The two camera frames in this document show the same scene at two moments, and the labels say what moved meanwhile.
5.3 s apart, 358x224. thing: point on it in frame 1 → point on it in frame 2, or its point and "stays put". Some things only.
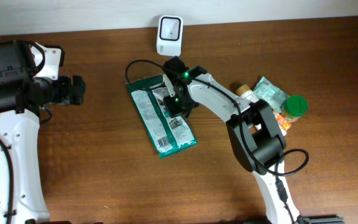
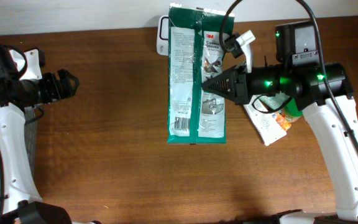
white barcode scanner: [169, 35] stays put
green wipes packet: [168, 135] → [194, 55]
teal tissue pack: [266, 89] stays put
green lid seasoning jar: [294, 107] stays put
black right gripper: [173, 111] → [234, 79]
